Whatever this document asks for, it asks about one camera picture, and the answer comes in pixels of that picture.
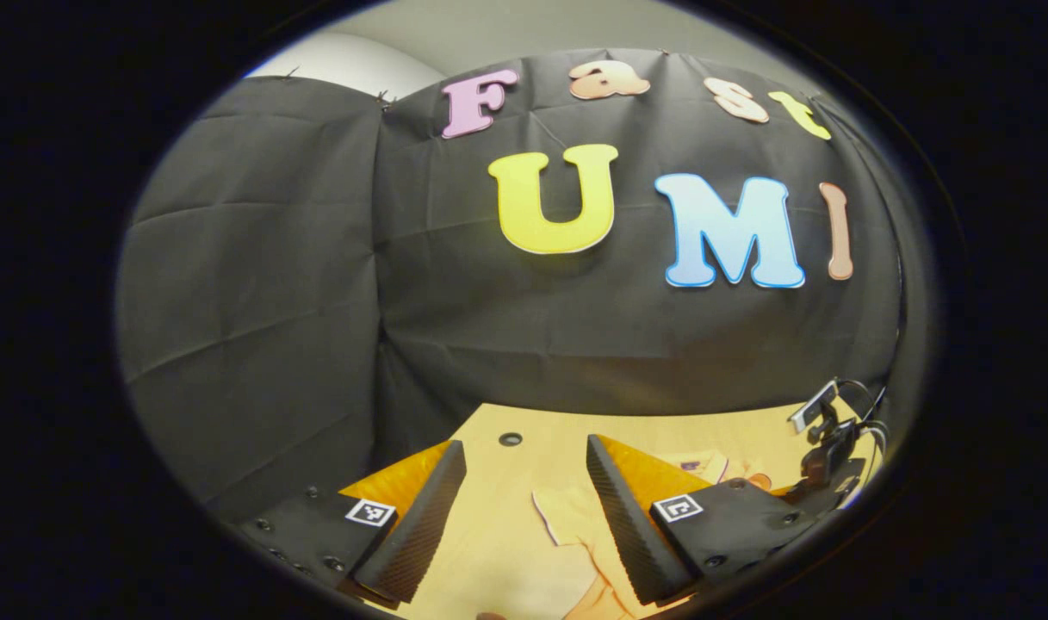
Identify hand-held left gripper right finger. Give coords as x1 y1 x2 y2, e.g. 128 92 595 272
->
586 433 822 608

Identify orange T-shirt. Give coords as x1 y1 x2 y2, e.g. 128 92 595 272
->
530 456 776 620

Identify black backdrop cloth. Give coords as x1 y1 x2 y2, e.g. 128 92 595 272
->
115 47 908 526

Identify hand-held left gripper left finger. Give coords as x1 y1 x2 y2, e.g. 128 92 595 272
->
239 439 469 608

